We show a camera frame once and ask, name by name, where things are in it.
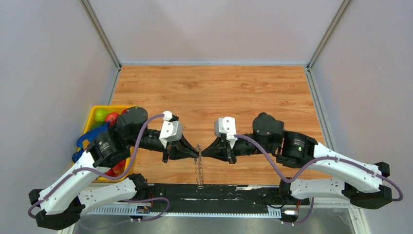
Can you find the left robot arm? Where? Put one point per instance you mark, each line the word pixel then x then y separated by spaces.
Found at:
pixel 64 202

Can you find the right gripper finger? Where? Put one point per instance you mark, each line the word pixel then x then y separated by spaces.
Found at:
pixel 215 147
pixel 215 155

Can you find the blue chip bag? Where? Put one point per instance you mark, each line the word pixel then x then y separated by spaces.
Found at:
pixel 88 137

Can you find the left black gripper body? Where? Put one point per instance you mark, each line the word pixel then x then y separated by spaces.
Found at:
pixel 169 145

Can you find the green pear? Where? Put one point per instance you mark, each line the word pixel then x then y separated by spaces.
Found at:
pixel 100 115

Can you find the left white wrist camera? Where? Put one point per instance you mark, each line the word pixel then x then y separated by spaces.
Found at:
pixel 172 129

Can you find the yellow plastic bin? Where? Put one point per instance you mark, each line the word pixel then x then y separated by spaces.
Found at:
pixel 112 108

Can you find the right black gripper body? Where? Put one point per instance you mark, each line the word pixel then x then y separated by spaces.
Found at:
pixel 231 153

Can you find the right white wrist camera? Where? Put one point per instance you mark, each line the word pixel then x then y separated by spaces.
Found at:
pixel 227 126

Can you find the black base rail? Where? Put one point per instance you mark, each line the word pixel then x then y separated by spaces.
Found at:
pixel 216 199

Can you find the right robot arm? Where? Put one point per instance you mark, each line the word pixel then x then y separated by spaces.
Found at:
pixel 307 168

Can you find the red apple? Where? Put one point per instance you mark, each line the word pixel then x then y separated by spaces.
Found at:
pixel 111 118

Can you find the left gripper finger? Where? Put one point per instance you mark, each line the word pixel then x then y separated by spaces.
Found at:
pixel 183 146
pixel 178 155

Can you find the small red fruits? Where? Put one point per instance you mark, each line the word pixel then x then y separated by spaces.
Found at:
pixel 117 170

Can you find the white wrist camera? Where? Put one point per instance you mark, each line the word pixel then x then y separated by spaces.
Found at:
pixel 172 129
pixel 227 126

